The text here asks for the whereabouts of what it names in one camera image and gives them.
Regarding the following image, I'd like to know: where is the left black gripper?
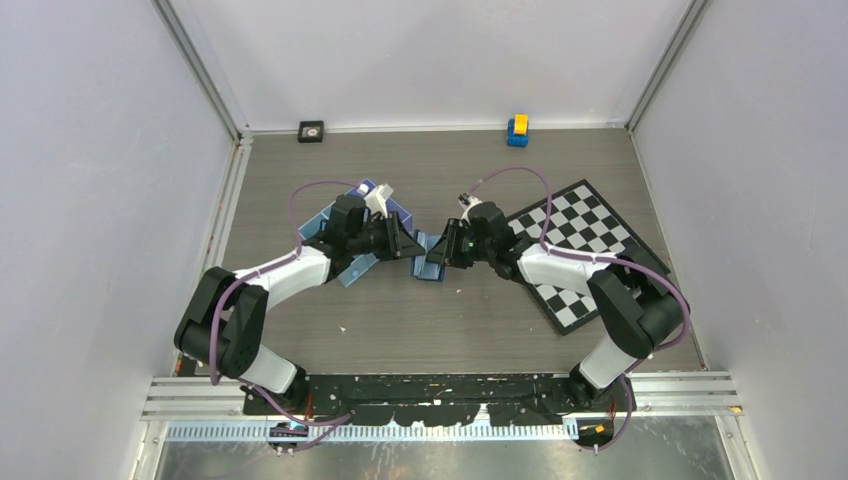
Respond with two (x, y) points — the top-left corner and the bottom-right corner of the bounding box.
(348, 212), (425, 263)

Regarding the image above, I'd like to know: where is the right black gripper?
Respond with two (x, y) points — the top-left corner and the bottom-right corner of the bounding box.
(424, 219), (494, 270)

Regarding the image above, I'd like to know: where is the blue card holder wallet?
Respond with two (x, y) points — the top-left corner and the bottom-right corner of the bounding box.
(410, 229), (445, 282)

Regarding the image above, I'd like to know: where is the blue three-compartment organizer tray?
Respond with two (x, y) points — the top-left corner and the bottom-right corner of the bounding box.
(298, 178), (414, 287)

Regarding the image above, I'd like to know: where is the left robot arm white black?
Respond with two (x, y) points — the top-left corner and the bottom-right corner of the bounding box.
(174, 194), (425, 414)

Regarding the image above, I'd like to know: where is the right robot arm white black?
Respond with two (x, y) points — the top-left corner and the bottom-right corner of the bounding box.
(426, 201), (691, 411)

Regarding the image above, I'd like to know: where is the black and white checkerboard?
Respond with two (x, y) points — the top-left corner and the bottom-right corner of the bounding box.
(508, 179), (649, 336)

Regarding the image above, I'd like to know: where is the blue and yellow toy car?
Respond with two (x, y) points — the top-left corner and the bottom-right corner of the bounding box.
(506, 114), (529, 148)

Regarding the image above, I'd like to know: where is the small black square box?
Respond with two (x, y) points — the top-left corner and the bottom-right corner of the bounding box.
(297, 120), (325, 144)

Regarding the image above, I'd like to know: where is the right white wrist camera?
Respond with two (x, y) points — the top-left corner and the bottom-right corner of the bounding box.
(458, 192), (483, 224)

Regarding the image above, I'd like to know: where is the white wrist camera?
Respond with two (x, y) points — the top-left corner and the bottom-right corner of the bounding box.
(356, 183), (394, 218)
(458, 192), (483, 224)

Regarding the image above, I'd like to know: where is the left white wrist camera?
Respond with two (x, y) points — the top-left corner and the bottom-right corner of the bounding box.
(356, 183), (394, 218)

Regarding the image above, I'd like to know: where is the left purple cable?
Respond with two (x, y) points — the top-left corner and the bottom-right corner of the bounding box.
(207, 180), (359, 425)

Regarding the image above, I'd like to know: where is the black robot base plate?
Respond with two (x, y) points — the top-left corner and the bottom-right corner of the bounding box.
(242, 373), (635, 427)

